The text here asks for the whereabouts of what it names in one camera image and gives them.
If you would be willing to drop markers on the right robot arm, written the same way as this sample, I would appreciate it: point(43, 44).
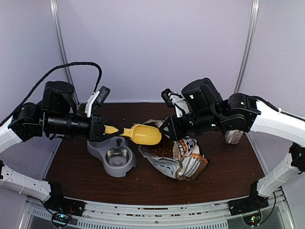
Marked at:
point(200, 108)

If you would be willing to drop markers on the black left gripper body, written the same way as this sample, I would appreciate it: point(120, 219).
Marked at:
point(94, 135)

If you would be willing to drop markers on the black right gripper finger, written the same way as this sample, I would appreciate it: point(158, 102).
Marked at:
point(167, 133)
point(167, 125)

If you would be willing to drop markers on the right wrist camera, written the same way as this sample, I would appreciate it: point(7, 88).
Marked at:
point(176, 101)

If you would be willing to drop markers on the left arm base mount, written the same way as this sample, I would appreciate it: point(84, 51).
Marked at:
point(66, 205)

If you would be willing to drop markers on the left aluminium frame post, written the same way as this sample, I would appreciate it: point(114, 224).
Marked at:
point(60, 41)

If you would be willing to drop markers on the yellow plastic scoop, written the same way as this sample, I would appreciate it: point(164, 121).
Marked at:
point(138, 133)

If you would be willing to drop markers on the front aluminium rail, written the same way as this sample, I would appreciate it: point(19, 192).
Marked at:
point(210, 215)

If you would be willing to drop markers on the aluminium frame post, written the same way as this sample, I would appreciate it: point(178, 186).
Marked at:
point(248, 44)
point(60, 41)

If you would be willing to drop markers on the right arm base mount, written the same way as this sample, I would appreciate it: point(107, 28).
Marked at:
point(247, 204)

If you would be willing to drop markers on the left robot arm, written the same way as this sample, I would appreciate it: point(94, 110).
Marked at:
point(55, 114)

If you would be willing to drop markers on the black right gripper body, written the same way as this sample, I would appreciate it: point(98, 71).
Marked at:
point(179, 133)

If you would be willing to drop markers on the patterned mug yellow inside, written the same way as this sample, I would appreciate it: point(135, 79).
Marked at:
point(233, 136)

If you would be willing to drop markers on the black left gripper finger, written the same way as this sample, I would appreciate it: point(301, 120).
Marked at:
point(114, 125)
point(106, 137)

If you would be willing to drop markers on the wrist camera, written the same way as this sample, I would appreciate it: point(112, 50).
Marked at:
point(176, 101)
point(96, 100)

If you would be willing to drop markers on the steel bowl in feeder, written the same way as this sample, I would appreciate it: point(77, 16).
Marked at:
point(117, 156)

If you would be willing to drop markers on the grey double pet feeder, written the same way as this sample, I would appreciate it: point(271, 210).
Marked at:
point(99, 149)

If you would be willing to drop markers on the dog food bag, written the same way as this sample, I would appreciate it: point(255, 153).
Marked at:
point(188, 160)

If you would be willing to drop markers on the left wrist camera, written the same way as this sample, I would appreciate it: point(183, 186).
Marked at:
point(96, 100)

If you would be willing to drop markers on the right aluminium frame post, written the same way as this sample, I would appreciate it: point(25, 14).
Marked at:
point(248, 44)

